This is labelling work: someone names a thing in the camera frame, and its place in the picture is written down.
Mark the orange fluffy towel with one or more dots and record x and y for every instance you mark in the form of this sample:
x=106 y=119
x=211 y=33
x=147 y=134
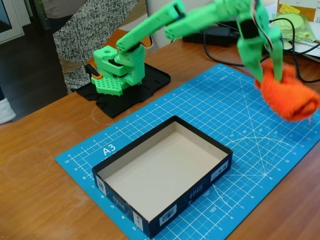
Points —
x=287 y=97

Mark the green 3D-printed robot arm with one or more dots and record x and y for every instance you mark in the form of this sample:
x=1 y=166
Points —
x=150 y=25

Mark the white paper sheets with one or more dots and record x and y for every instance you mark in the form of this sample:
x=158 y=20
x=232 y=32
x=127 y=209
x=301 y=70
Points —
x=310 y=50

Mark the large black power adapter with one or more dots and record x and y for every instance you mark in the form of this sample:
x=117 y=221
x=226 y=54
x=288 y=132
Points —
x=215 y=37

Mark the plastic bag of green parts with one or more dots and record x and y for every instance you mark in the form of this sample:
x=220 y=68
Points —
x=300 y=27

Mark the yellow sticky note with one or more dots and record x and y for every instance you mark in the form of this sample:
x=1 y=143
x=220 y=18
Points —
x=290 y=8

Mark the brown cardboard box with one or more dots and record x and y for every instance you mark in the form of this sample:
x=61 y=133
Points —
x=308 y=8

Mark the blue A3 cutting mat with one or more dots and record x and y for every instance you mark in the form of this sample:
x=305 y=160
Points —
x=200 y=100

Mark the dark open cardboard box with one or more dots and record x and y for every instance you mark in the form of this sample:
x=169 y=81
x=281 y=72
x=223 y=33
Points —
x=162 y=162

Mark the black and orange clamp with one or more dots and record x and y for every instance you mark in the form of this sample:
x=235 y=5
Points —
x=93 y=71

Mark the person in grey speckled top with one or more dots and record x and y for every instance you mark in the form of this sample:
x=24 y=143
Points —
x=80 y=35

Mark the white framed glass door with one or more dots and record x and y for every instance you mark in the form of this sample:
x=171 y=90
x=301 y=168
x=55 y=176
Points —
x=13 y=30

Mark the black plastic base plate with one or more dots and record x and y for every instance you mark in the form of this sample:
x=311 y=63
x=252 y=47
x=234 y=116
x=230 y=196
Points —
x=150 y=82

